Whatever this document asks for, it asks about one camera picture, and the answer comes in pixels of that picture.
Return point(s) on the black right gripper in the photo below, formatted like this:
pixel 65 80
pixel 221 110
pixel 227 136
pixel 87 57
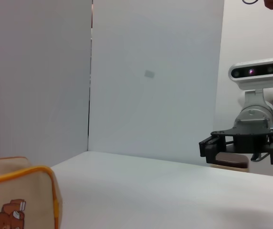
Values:
pixel 251 140

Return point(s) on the orange rimmed object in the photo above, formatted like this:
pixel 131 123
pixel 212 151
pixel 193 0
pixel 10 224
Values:
pixel 19 190

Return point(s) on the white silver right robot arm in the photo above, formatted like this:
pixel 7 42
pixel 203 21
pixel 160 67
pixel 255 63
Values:
pixel 253 113

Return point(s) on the grey tape patch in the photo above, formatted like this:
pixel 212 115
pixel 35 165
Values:
pixel 149 74

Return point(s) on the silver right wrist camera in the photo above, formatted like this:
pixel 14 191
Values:
pixel 255 71

